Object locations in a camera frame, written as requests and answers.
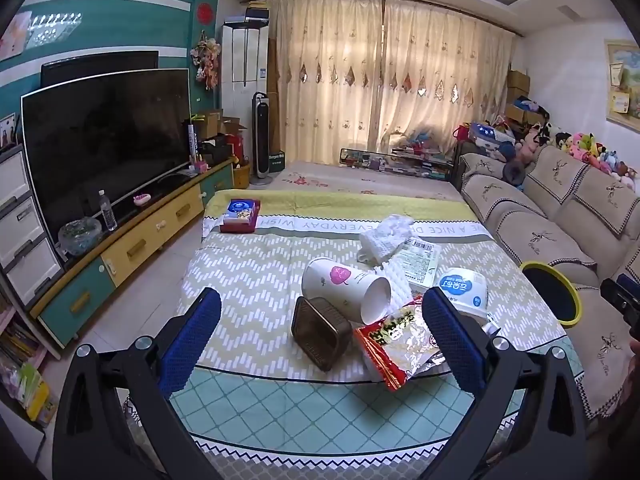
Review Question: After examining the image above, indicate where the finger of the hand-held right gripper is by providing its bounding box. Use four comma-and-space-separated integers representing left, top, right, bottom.
600, 274, 640, 322

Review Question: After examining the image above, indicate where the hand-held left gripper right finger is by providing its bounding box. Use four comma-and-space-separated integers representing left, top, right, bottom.
421, 287, 593, 480

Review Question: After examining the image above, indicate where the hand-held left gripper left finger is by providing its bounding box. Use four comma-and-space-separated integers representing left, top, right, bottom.
52, 287, 223, 480

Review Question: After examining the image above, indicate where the white round tub blue label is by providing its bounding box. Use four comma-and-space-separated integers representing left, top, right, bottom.
432, 266, 490, 323

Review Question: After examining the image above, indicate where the red foil snack wrapper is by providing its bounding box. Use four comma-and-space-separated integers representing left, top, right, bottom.
354, 296, 451, 392

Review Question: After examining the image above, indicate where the yellow-rimmed dark trash bin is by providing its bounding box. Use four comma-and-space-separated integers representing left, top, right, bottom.
520, 260, 584, 330

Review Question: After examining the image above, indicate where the white paper cup pink print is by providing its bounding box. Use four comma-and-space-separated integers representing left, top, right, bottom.
301, 256, 392, 325

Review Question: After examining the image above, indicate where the translucent plastic container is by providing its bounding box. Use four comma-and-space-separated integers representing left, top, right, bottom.
291, 296, 352, 372

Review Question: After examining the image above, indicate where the white foam net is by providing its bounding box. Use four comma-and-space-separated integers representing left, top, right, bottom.
356, 232, 416, 313

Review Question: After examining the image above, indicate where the clear labelled plastic packet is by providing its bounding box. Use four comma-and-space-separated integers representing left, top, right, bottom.
400, 239, 443, 295

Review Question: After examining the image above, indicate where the teal and yellow television stand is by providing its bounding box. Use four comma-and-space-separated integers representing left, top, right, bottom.
30, 157, 236, 361

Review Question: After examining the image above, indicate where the beige sofa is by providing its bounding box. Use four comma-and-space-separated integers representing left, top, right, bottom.
452, 140, 640, 421

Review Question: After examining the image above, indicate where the crumpled white tissue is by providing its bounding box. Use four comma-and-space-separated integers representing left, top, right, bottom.
375, 213, 416, 241

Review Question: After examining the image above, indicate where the clear water bottle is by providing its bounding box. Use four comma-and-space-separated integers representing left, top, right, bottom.
98, 190, 118, 232

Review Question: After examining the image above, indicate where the row of plush toys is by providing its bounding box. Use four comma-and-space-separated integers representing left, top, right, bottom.
500, 110, 640, 191

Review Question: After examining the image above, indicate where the glass ashtray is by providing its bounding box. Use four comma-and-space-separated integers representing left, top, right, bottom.
58, 217, 103, 256

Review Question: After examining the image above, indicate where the grey round cushion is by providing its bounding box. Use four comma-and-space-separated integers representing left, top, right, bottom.
501, 157, 526, 186

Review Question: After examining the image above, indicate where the row of books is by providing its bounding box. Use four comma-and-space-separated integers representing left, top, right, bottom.
0, 305, 56, 426

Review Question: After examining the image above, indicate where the low glass table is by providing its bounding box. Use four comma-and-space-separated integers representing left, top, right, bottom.
340, 146, 453, 181

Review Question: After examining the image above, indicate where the white drawer cabinet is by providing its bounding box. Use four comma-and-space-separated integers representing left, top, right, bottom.
0, 145, 66, 306

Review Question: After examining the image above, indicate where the floral floor mat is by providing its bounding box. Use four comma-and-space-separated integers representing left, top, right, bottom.
250, 160, 461, 198

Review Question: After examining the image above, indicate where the large black television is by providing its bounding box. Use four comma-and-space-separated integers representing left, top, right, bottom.
21, 67, 192, 261

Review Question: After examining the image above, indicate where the open cardboard box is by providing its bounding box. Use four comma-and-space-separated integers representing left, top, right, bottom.
200, 110, 242, 161

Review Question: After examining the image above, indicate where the black tower fan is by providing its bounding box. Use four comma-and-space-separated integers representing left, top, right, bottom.
250, 91, 273, 181

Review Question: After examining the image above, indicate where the stack of cardboard boxes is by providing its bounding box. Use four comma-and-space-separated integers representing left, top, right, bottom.
505, 70, 546, 126

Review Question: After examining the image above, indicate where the cream embroidered curtain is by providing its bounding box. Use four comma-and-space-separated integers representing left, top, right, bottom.
267, 0, 386, 166
382, 0, 516, 156

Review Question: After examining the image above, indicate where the hanging flower ornament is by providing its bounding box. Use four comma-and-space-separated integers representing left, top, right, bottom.
191, 30, 222, 92

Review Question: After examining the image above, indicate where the white standing air conditioner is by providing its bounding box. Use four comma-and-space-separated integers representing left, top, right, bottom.
221, 17, 271, 161

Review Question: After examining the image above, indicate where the framed wall picture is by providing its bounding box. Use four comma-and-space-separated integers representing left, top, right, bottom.
604, 40, 640, 133

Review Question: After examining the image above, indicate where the pink wall picture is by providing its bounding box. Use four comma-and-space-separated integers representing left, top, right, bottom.
0, 10, 33, 61

